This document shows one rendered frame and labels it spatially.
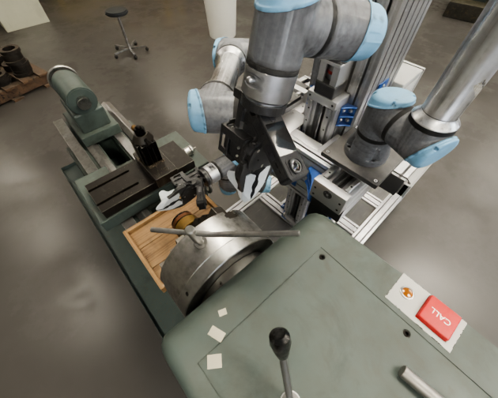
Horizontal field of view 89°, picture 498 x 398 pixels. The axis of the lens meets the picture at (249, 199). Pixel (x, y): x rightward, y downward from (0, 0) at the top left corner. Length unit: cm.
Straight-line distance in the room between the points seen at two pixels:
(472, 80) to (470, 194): 230
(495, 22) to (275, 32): 46
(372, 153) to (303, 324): 60
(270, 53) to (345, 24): 10
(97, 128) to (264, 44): 135
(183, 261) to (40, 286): 180
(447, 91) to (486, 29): 12
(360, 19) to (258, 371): 57
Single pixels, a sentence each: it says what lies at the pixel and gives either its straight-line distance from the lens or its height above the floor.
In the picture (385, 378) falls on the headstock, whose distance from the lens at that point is 60.
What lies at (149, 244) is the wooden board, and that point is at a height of 88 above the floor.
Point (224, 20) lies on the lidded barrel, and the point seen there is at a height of 27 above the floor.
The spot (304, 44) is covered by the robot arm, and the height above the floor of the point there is 166.
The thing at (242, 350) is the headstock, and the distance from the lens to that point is 55.
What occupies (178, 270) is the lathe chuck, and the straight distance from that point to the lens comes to 67.
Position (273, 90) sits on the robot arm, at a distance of 37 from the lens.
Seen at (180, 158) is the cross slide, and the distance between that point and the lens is 122.
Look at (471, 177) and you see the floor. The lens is 316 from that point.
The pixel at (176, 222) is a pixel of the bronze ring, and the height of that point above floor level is 111.
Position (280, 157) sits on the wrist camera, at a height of 153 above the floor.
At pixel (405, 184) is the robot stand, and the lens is 111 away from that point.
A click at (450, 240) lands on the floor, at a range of 256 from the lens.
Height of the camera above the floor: 180
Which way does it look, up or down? 54 degrees down
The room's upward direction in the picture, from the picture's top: straight up
